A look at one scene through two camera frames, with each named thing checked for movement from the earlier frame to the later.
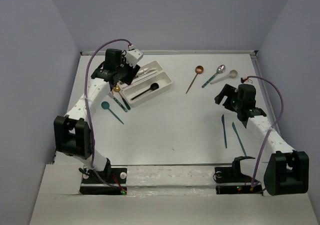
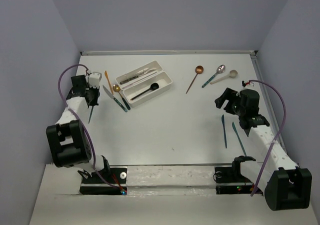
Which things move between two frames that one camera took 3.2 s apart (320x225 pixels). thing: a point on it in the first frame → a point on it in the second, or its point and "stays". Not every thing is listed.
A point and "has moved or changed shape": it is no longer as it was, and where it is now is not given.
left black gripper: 132,71 → 96,91
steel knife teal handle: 118,102 stays
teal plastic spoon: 105,105 has moved or changed shape
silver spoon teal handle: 220,69 stays
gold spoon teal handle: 116,88 stays
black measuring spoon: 154,86 stays
